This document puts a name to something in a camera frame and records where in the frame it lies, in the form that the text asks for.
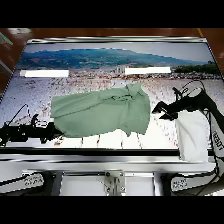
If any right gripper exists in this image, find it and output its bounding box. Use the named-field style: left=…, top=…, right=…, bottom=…
left=151, top=99, right=190, bottom=122

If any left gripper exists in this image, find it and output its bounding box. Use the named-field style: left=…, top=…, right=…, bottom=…
left=39, top=121, right=65, bottom=145

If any white garment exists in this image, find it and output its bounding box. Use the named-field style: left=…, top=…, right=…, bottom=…
left=174, top=110, right=211, bottom=164

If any green shirt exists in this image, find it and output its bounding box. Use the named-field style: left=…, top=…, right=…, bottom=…
left=49, top=82, right=152, bottom=139

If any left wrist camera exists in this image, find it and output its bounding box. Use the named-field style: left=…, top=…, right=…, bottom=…
left=30, top=113, right=40, bottom=128

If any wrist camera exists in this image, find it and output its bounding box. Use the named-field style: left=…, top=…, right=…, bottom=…
left=172, top=86, right=188, bottom=102
left=30, top=113, right=40, bottom=128

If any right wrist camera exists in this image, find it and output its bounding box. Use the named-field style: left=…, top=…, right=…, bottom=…
left=172, top=86, right=188, bottom=102

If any black cable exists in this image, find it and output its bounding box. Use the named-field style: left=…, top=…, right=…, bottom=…
left=5, top=103, right=31, bottom=128
left=193, top=164, right=222, bottom=197
left=181, top=79, right=206, bottom=100

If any silver frame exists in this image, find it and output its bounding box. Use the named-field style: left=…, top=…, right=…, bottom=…
left=0, top=35, right=224, bottom=197

